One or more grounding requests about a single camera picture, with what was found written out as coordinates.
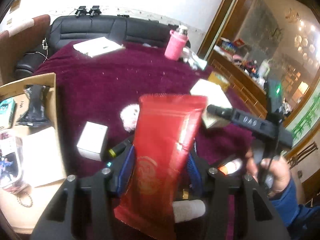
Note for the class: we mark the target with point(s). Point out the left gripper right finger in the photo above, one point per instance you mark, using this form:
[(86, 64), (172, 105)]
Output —
[(235, 205)]

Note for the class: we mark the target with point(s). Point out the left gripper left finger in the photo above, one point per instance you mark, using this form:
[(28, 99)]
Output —
[(82, 207)]

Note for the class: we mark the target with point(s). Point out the orange capped white bottle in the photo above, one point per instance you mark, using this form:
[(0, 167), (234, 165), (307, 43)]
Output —
[(231, 167)]

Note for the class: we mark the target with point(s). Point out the white foam block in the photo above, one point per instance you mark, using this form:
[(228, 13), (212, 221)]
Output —
[(42, 160)]

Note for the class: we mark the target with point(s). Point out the yellow capped black marker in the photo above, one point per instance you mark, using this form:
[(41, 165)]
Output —
[(119, 149)]

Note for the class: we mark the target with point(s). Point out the white plaster box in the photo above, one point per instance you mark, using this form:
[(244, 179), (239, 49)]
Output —
[(92, 141)]

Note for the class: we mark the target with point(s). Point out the white medicine bottle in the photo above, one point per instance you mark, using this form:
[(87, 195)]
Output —
[(187, 210)]

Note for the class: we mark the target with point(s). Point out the clear sticker pouch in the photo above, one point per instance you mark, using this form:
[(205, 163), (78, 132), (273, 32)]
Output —
[(11, 162)]

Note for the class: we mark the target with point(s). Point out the red foil snack bag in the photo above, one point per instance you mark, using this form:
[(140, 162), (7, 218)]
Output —
[(165, 131)]

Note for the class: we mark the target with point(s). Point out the black foil snack packet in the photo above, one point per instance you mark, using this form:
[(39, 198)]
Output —
[(35, 116)]

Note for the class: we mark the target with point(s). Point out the pink fluffy plush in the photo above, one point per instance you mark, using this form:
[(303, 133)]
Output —
[(129, 116)]

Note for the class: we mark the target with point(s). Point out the teal tissue pack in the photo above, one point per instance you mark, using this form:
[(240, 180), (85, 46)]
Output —
[(6, 113)]

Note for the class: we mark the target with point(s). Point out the right hand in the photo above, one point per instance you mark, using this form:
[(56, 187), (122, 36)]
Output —
[(278, 168)]

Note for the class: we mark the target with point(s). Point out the black tracker box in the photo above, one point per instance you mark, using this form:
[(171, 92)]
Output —
[(274, 96)]

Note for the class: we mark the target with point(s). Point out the cardboard box tray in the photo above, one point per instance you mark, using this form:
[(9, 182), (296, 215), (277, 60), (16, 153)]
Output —
[(23, 214)]

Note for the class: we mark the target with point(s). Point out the yellow tape roll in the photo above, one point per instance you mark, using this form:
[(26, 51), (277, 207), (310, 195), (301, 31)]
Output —
[(220, 80)]

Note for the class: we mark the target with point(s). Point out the white gloves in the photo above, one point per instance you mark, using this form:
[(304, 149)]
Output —
[(189, 57)]

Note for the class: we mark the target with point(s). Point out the wooden cabinet shelf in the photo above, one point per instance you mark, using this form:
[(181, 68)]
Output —
[(258, 39)]

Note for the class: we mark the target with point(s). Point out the pink knit covered bottle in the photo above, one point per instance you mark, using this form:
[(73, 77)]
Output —
[(177, 41)]

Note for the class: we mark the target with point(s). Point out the white notepad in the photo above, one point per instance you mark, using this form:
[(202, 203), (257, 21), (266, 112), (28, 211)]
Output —
[(97, 46)]

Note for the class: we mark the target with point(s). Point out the brown armchair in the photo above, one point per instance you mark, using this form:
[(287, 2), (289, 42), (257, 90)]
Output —
[(19, 39)]

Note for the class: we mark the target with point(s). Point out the black leather sofa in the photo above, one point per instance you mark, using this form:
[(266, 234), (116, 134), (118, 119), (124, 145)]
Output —
[(66, 29)]

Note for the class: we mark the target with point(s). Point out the black clamps on sofa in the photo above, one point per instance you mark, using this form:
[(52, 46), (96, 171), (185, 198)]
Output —
[(94, 11)]

